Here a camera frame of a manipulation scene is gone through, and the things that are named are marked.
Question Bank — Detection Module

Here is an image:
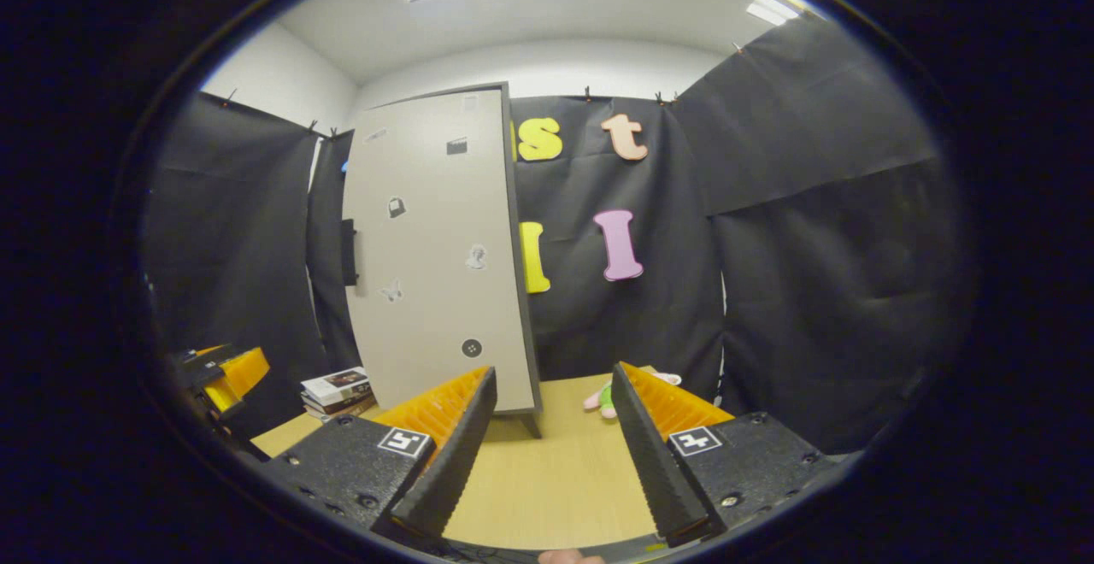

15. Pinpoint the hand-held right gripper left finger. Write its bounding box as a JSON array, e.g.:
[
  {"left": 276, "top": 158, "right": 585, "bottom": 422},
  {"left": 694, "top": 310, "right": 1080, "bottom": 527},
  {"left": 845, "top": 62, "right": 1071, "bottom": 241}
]
[{"left": 256, "top": 365, "right": 498, "bottom": 539}]

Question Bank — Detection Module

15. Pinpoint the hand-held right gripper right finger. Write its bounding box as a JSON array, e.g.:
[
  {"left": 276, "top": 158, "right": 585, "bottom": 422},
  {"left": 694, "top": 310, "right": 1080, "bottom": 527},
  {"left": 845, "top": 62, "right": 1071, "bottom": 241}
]
[{"left": 610, "top": 361, "right": 843, "bottom": 548}]

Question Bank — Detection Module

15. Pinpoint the dark grey cabinet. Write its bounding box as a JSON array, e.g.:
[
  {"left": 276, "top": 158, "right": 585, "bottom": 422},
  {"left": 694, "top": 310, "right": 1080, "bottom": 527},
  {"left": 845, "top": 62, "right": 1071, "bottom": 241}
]
[{"left": 340, "top": 81, "right": 545, "bottom": 438}]

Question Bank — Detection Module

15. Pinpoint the black door handle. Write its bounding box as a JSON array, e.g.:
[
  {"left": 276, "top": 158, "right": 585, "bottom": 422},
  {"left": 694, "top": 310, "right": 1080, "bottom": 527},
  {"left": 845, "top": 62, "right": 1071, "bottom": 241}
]
[{"left": 340, "top": 218, "right": 359, "bottom": 287}]

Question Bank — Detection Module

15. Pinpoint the light grey cabinet door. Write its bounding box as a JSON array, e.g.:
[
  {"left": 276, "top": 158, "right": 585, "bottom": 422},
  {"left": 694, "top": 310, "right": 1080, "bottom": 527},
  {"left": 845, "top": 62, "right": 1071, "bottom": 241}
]
[{"left": 342, "top": 85, "right": 538, "bottom": 415}]

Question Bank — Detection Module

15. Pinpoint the pink green plush toy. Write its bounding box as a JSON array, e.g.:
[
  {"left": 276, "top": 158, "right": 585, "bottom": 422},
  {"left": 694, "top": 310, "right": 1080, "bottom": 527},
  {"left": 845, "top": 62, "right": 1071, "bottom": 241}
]
[{"left": 583, "top": 367, "right": 683, "bottom": 420}]

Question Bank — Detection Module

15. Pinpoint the white book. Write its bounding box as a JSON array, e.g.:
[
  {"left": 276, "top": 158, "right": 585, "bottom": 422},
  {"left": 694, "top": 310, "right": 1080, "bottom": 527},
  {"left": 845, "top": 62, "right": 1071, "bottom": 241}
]
[{"left": 299, "top": 367, "right": 373, "bottom": 405}]

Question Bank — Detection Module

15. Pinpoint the thin dark book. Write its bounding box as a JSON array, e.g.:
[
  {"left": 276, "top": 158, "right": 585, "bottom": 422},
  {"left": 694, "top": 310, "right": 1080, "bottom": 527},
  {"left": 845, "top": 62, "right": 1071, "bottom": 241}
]
[{"left": 301, "top": 393, "right": 375, "bottom": 416}]

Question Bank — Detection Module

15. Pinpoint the brown book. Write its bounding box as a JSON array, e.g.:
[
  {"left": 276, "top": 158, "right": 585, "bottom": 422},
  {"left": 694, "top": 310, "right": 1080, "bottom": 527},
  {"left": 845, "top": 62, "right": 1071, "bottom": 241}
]
[{"left": 306, "top": 400, "right": 379, "bottom": 425}]

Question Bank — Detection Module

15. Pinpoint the black backdrop cloth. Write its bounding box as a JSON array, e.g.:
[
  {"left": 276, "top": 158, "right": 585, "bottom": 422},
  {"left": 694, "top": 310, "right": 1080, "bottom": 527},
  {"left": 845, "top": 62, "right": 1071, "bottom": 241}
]
[{"left": 141, "top": 13, "right": 967, "bottom": 458}]

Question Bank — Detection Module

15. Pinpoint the long ceiling light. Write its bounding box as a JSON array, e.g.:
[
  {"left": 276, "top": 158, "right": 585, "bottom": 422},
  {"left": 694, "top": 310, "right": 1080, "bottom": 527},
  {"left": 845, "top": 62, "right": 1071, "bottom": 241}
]
[{"left": 745, "top": 0, "right": 804, "bottom": 26}]

